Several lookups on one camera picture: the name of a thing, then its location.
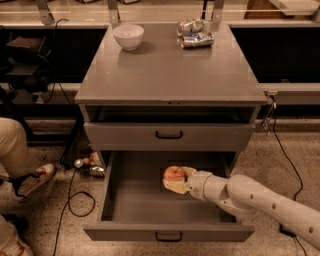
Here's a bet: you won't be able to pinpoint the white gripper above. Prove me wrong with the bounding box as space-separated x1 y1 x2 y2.
163 166 212 201

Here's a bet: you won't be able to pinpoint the red apple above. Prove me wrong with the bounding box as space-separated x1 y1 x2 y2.
163 166 186 180

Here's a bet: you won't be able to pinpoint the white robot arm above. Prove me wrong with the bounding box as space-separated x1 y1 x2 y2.
163 166 320 249

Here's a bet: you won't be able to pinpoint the open grey lower drawer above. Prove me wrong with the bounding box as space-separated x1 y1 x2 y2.
84 151 255 242

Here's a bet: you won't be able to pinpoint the grey drawer cabinet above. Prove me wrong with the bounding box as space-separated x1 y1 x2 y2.
74 21 269 243

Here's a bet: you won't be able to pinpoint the closed grey upper drawer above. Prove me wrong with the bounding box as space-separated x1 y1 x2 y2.
84 122 255 152

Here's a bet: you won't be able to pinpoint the items pile under cabinet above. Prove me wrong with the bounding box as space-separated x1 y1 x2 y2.
73 151 105 177

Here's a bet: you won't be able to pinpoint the blue silver soda can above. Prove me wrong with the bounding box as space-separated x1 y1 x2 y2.
181 32 215 48

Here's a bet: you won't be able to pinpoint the white ceramic bowl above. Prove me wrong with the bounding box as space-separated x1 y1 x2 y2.
112 24 144 50

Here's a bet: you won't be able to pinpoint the green white soda can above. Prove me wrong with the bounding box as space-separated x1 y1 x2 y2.
176 18 204 36

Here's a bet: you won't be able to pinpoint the white red sneaker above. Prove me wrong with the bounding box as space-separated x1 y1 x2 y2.
16 163 56 202

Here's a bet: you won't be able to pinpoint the person leg beige trousers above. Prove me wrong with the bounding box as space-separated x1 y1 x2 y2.
0 118 39 182

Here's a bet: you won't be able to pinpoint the white plastic bag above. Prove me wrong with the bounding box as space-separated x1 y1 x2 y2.
0 215 34 256

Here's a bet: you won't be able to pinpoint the black equipment on left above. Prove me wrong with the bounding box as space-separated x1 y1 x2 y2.
0 27 54 95

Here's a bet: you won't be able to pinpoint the black floor cable left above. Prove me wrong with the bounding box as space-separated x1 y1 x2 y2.
52 168 97 256

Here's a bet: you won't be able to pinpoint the black floor cable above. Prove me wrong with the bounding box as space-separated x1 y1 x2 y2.
52 168 97 256
272 96 309 256

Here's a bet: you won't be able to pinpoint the black floor cable right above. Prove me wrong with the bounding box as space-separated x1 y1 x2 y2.
272 96 309 256

